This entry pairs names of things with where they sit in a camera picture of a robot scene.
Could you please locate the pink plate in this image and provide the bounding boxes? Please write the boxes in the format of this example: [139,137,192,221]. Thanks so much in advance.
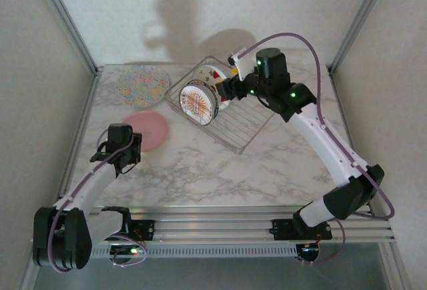
[121,110,170,153]

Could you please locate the white strawberry print plate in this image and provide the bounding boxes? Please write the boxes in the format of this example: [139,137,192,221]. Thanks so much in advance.
[191,63,233,113]

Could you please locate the small orange sunburst plate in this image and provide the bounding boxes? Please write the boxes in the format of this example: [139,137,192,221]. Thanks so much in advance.
[178,81,221,127]

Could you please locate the large multicolour patterned plate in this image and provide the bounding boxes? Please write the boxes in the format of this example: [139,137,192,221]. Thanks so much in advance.
[114,65,171,110]

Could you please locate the electronics board with green light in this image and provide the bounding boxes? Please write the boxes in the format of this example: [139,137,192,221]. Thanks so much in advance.
[298,243,320,264]
[109,245,141,266]

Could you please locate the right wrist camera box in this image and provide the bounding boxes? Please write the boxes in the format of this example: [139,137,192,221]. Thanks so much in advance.
[228,47,252,81]

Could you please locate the wire dish rack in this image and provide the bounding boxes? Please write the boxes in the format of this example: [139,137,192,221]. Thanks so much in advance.
[165,55,275,156]

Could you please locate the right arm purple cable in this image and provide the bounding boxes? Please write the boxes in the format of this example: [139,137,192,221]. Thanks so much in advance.
[238,32,395,266]

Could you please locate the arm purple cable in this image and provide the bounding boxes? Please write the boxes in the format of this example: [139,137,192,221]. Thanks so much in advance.
[48,129,147,274]
[238,32,395,266]

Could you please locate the aluminium table side rail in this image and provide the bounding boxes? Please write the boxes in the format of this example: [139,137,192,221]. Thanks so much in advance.
[328,66,374,214]
[51,68,103,211]

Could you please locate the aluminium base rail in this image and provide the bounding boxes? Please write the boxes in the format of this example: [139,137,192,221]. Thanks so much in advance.
[83,205,397,245]

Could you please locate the aluminium frame post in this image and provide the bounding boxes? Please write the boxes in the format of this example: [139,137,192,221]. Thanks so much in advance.
[32,0,103,75]
[328,0,394,75]

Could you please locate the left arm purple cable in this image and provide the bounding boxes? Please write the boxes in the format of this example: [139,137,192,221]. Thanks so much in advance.
[48,129,147,274]

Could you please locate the perforated grey cable duct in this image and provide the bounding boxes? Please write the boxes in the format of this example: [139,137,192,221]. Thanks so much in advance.
[89,244,300,259]

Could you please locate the aluminium frame leg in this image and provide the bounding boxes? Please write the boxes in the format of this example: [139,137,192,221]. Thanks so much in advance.
[380,243,413,290]
[19,256,43,290]

